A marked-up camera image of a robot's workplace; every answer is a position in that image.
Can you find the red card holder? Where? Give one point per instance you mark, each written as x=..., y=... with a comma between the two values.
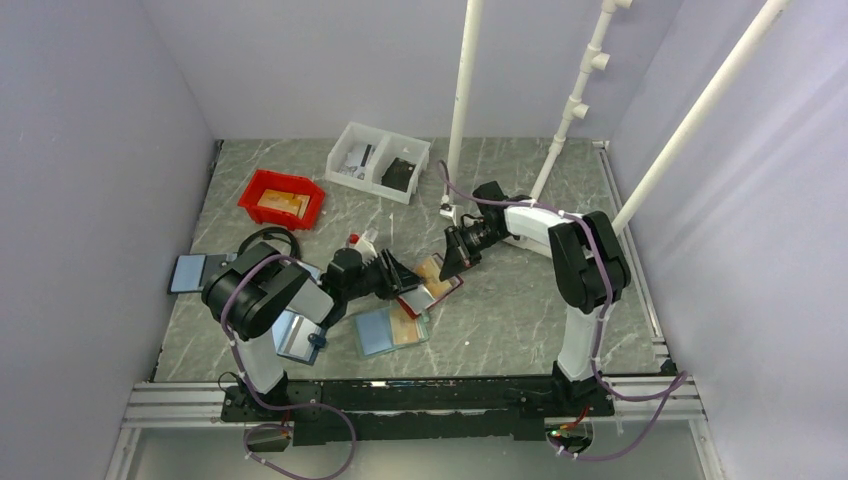
x=418, y=301

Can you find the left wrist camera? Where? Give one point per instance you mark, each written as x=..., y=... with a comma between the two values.
x=364, y=243

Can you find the white divided plastic bin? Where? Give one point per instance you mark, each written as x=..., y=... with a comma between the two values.
x=388, y=145

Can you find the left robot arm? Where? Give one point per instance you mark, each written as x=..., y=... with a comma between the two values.
x=262, y=287

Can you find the black cards in bin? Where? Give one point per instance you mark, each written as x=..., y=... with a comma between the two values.
x=398, y=175

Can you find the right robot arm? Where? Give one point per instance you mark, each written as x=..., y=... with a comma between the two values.
x=590, y=270

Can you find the gold cards in red bin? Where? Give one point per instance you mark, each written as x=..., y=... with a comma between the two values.
x=286, y=202

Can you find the gold vip card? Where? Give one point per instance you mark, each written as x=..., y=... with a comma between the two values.
x=429, y=270

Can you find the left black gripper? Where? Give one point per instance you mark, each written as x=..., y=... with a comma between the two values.
x=406, y=278

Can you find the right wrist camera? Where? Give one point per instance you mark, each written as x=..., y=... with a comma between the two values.
x=452, y=212

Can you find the red plastic bin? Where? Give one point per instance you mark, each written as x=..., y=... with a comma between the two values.
x=267, y=179

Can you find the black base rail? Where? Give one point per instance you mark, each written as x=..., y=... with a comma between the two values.
x=321, y=411

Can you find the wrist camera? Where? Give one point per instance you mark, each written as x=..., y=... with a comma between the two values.
x=364, y=243
x=452, y=212

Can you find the aluminium frame rail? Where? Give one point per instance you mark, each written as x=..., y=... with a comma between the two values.
x=200, y=404

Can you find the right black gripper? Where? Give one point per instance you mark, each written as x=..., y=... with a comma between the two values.
x=458, y=259

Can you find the white pvc pipe frame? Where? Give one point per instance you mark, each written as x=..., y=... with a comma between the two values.
x=594, y=58

